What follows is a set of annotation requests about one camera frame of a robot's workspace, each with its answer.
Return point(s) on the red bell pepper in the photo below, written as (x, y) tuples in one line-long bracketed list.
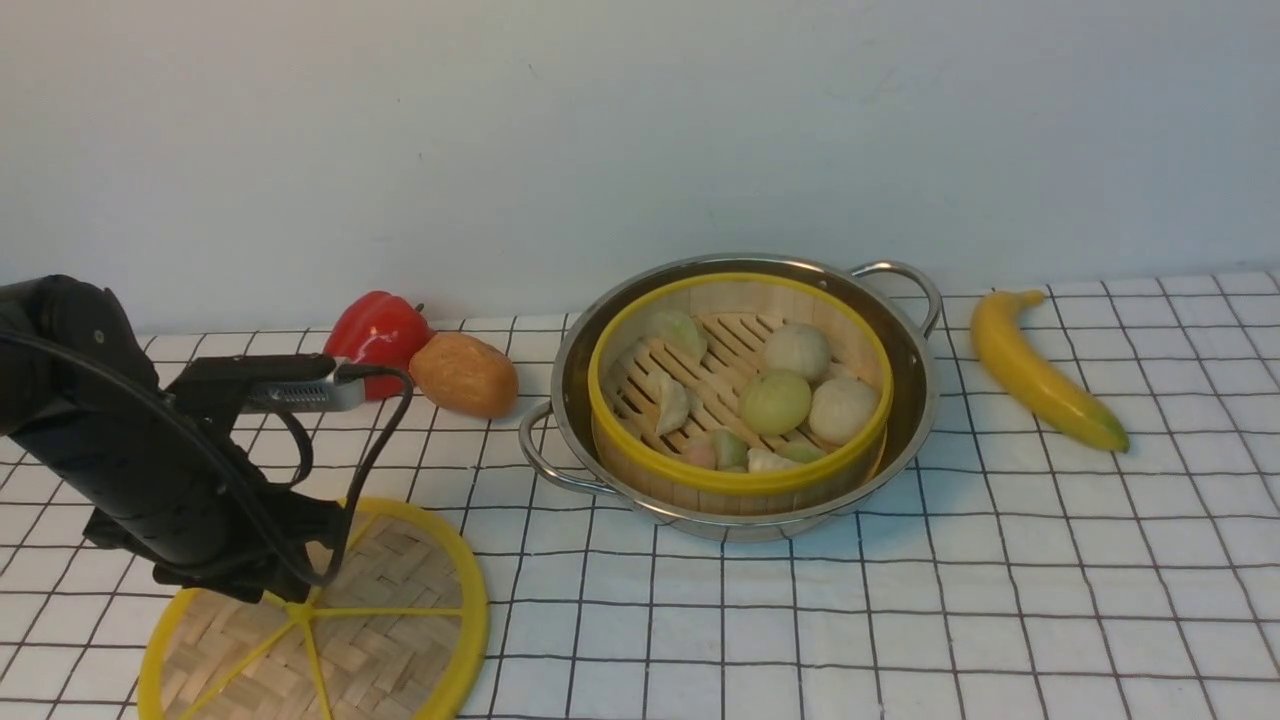
[(380, 329)]

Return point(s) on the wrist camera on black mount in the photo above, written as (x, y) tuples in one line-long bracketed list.
[(220, 389)]

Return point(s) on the white folded dumpling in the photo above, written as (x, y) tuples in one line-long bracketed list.
[(674, 406)]

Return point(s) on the woven bamboo steamer lid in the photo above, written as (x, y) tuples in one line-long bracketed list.
[(400, 634)]

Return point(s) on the yellow banana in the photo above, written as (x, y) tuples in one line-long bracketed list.
[(1018, 368)]

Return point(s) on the bamboo steamer basket yellow rim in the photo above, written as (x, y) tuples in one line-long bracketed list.
[(715, 464)]

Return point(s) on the green round bun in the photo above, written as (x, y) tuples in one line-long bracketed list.
[(775, 402)]

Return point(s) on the brown potato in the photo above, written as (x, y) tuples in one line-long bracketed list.
[(465, 375)]

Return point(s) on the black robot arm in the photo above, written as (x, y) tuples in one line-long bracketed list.
[(81, 397)]

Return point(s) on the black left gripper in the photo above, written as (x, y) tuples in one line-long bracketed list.
[(199, 537)]

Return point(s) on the pale green dumpling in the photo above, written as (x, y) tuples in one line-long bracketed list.
[(681, 333)]

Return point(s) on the white round bun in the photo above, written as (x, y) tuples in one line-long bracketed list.
[(799, 348)]

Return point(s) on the stainless steel pot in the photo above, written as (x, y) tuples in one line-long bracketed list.
[(900, 304)]

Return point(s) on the beige round bun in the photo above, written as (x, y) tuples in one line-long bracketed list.
[(841, 408)]

